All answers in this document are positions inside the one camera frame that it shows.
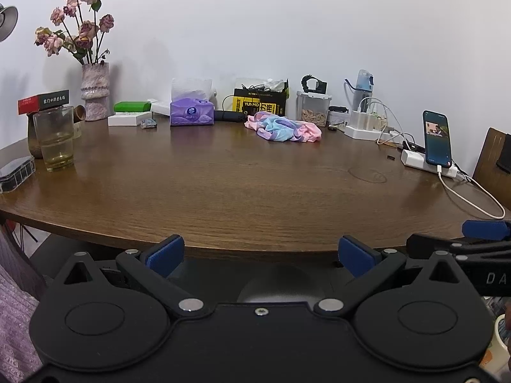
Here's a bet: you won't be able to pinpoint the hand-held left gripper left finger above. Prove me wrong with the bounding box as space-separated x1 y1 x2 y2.
53 235 210 320

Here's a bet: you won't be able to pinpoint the black cylindrical object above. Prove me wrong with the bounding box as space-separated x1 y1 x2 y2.
213 109 247 123

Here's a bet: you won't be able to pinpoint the white phone cable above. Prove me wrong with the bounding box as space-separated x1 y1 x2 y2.
436 164 506 220

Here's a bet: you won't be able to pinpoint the white charger cables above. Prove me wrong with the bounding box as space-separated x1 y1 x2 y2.
359 98 405 144

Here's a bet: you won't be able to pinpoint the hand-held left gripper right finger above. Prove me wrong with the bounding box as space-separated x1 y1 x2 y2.
313 235 477 320

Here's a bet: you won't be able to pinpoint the grey desk lamp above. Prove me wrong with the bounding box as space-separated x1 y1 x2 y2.
0 3 19 42

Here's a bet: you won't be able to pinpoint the smartphone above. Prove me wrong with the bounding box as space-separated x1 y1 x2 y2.
423 109 453 168

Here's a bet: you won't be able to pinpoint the blue water bottle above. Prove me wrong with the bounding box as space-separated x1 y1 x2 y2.
344 69 374 112

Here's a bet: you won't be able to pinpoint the textured pink vase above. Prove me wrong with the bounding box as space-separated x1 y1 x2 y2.
81 62 110 121

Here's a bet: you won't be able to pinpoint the green box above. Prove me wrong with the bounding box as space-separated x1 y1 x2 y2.
114 101 152 113

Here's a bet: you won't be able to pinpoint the purple knit cloth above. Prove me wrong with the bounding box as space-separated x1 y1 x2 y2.
0 227 44 373

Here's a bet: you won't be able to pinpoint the purple tissue pack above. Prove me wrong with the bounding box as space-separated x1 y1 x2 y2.
170 78 215 127

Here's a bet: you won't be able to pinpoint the white power bank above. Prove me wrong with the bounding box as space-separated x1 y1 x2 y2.
401 149 459 178

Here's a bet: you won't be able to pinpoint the clear drinking glass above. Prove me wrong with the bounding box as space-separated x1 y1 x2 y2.
33 106 76 172

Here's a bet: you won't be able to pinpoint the clear food container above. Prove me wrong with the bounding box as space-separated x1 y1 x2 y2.
296 90 332 125

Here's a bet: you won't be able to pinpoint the wooden chair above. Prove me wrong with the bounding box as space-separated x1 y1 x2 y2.
472 127 511 198

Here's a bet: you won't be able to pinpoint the black cloth on chair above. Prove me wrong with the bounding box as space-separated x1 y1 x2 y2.
495 133 511 174

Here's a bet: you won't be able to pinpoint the yellow and black carton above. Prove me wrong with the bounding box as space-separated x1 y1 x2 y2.
233 78 289 117

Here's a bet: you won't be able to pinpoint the clear plastic case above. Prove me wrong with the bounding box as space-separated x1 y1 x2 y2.
0 155 36 194

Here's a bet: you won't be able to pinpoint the dried rose bouquet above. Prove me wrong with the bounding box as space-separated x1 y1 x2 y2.
34 0 116 66

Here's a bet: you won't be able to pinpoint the smartwatch on stand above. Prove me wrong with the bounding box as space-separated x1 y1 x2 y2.
301 74 328 94

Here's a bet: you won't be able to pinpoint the red and black box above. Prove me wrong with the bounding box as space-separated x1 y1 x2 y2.
18 90 70 116

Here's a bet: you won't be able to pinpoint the pink and blue mesh vest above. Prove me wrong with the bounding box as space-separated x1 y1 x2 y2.
244 113 322 143

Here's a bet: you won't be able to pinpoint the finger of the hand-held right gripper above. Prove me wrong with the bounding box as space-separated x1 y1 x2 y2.
462 219 511 243
406 233 511 266

